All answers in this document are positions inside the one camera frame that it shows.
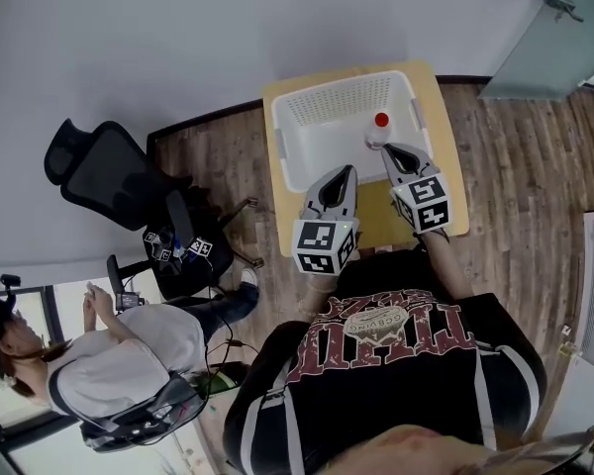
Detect black mesh office chair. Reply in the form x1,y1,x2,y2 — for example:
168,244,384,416
44,118,266,299

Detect person's right forearm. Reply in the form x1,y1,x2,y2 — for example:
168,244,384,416
418,229,475,300

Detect person's black printed shirt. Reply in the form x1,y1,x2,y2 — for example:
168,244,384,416
222,249,548,475

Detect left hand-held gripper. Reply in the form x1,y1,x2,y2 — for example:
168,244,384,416
291,164,360,276

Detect person's left forearm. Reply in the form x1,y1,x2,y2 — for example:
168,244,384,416
296,272,343,325

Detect metal door handle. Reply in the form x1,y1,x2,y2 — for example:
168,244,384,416
544,0,585,23

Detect light wooden table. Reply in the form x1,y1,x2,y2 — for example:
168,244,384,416
261,58,470,256

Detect frosted glass door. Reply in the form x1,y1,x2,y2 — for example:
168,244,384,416
477,0,594,101

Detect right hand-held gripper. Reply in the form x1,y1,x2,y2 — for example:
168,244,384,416
379,142,450,236

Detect red-capped clear bottle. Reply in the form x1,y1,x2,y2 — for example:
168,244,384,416
364,111,392,151

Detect white plastic basket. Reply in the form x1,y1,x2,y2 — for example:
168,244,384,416
270,70,432,193

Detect small black screen device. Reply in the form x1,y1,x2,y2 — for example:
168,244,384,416
114,290,146,311

